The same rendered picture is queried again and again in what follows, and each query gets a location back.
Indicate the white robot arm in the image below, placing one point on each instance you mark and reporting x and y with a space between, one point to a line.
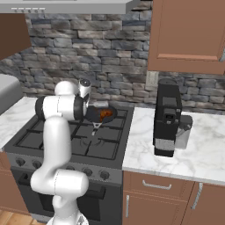
55 140

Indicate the black frying pan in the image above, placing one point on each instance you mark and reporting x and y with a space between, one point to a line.
93 115

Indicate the dark brown wall cupboard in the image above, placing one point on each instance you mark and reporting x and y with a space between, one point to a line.
13 35

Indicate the pale wall socket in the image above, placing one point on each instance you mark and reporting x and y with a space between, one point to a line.
152 80

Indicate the brown wall cupboard door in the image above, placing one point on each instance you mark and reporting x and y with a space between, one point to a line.
187 32

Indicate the grey appliance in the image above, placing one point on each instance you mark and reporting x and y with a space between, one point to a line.
8 90

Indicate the dark round stove knob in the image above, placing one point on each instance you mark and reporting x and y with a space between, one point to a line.
104 175
20 161
36 164
87 171

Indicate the grey metal pot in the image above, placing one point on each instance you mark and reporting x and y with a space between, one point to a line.
184 132

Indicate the black coffee machine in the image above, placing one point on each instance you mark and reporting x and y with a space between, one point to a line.
167 117

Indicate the dark grey gas hob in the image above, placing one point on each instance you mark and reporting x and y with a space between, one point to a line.
102 140

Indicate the brown drawer front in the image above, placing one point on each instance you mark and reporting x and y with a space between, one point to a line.
159 185

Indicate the black oven door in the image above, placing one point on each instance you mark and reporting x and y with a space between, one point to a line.
99 202

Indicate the grey range hood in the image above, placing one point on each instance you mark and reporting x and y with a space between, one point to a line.
67 5

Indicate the brown chicken piece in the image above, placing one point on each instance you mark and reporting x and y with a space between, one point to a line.
105 114

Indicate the brown base cupboard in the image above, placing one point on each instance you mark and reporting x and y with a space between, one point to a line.
10 187

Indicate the brown base cupboard door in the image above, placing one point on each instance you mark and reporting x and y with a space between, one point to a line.
209 206
152 211

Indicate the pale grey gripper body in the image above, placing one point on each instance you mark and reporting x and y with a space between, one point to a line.
99 104

